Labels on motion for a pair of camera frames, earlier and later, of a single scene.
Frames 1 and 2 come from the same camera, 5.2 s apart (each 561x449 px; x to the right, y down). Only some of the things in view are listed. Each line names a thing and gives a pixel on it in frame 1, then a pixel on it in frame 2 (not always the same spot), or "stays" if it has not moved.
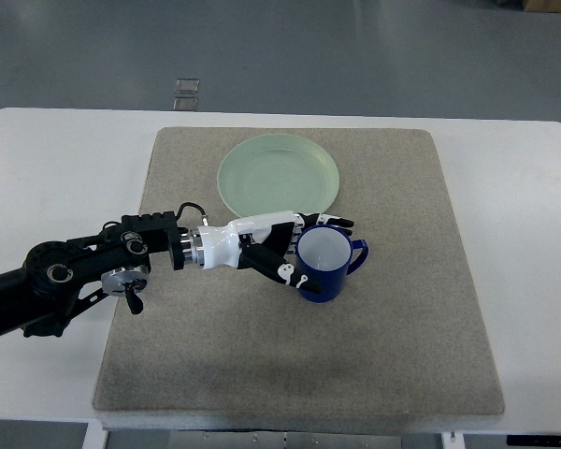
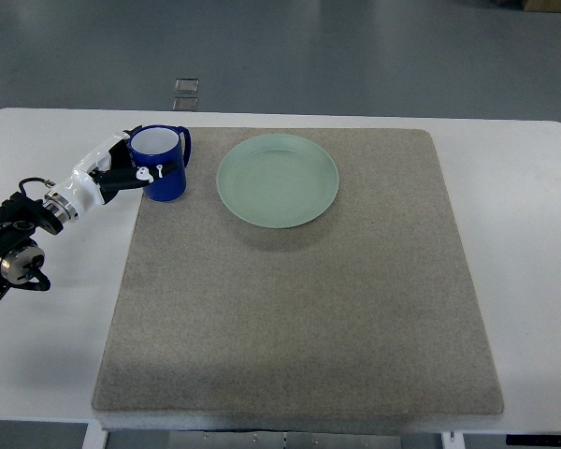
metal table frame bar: [283, 440] stays
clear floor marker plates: [186, 85] stays
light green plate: [278, 173] stays
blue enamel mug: [323, 253] to [154, 145]
